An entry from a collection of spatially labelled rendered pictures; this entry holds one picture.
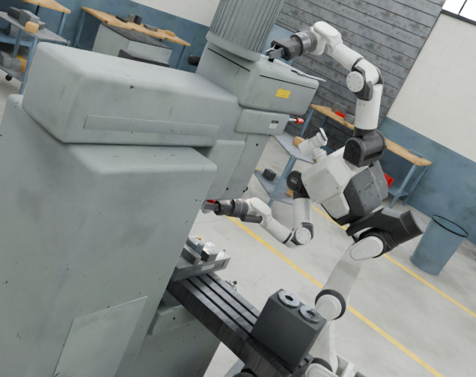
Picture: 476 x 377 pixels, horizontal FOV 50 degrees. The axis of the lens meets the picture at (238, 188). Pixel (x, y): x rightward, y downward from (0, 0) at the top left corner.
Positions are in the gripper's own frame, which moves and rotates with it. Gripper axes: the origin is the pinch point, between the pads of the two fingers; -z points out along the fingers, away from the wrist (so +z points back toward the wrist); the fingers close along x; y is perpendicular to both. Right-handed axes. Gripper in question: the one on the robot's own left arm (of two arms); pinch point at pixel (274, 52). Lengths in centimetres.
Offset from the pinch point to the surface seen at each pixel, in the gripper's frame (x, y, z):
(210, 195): -16, -40, -42
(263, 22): -14.9, 20.2, -16.7
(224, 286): -18, -92, -40
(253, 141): -10.5, -27.8, -17.8
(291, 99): -11.7, -14.8, -0.3
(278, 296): -48, -73, -34
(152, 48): 418, -180, 138
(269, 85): -15.7, -2.9, -14.1
